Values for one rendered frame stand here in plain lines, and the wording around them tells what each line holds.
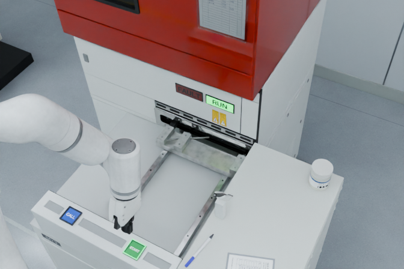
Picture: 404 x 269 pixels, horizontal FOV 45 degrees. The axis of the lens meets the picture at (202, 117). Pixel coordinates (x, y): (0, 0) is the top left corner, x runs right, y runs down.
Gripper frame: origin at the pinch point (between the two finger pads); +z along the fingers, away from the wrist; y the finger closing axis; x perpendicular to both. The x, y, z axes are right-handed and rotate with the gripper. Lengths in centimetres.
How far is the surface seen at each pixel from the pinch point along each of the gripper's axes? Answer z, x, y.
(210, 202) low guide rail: 19.2, 9.4, -37.7
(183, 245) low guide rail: 23.1, 9.5, -18.8
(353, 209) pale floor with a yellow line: 86, 55, -133
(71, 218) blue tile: 14.8, -25.1, -2.8
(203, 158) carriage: 13, -1, -52
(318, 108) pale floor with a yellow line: 73, 12, -195
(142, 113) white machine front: 14, -37, -62
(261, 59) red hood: -37, 15, -51
